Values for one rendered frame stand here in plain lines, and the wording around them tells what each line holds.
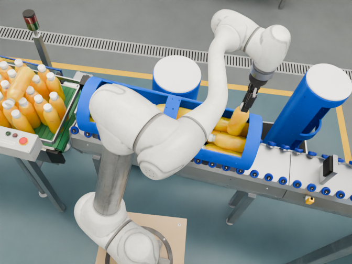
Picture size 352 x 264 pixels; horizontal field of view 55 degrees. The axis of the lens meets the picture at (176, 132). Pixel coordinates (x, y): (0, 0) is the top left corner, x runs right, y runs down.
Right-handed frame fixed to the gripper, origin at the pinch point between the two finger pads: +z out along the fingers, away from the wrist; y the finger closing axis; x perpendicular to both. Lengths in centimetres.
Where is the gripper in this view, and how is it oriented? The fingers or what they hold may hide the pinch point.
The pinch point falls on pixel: (246, 102)
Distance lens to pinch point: 151.1
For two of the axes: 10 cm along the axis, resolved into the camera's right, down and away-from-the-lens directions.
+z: -0.9, 4.9, 8.7
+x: -9.7, -2.4, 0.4
